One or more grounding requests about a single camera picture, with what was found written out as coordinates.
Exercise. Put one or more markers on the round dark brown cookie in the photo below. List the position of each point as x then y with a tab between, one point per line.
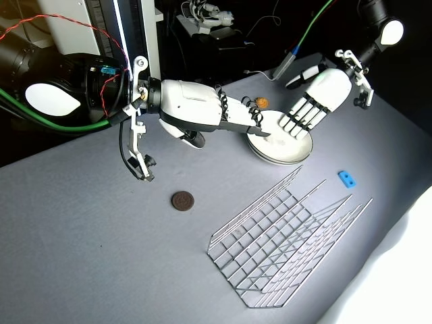
182	201

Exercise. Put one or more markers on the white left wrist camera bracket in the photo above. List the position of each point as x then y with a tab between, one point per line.
369	92

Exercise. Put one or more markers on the flat grey box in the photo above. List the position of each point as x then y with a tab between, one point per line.
222	32

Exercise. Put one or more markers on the white plate with dark rim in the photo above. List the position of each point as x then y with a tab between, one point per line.
287	148
266	160

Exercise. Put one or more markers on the spare white robot hand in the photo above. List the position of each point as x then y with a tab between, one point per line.
216	17

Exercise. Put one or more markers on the orange swirl pastry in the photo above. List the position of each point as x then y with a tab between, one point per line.
261	102

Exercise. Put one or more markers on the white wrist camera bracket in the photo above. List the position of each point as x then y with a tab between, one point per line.
369	92
135	141

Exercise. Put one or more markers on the blue block with two holes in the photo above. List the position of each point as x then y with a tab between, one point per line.
347	179

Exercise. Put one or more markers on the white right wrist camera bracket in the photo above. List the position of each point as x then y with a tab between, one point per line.
135	141

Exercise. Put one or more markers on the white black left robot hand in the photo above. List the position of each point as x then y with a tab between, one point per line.
330	87

